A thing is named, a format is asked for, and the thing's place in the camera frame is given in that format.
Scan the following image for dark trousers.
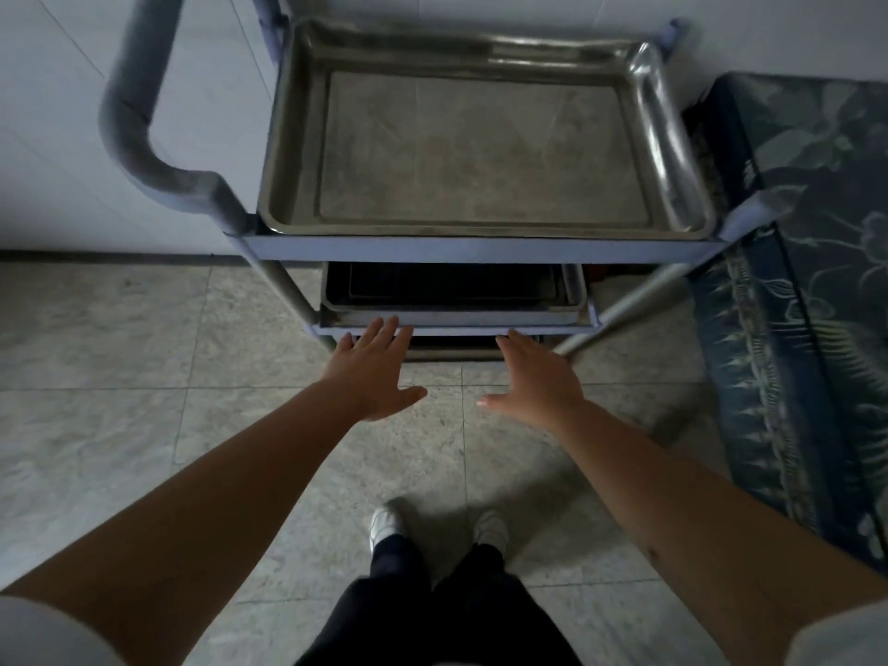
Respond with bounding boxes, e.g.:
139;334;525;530
294;534;585;666

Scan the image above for dark baking tray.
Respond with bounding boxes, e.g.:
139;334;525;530
346;262;568;303

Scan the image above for person's right forearm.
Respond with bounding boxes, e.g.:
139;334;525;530
565;402;888;666

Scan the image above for grey metal trolley cart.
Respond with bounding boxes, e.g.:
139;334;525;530
97;0;796;364

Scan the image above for person's left forearm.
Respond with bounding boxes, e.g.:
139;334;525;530
0;381;351;666

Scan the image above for person's left hand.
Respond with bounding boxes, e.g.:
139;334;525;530
323;316;428;421

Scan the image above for white shoe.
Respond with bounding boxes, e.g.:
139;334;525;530
472;509;512;557
368;506;405;554

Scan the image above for small stainless steel tray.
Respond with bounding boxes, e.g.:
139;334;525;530
320;262;590;329

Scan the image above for person's right hand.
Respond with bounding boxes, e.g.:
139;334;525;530
476;329;588;429

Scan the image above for blue floral patterned cover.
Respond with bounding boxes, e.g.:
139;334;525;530
683;70;888;585

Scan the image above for large stainless steel tray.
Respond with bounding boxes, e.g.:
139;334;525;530
257;15;717;242

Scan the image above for white shirt sleeve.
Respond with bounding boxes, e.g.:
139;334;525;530
0;593;127;666
783;599;888;666

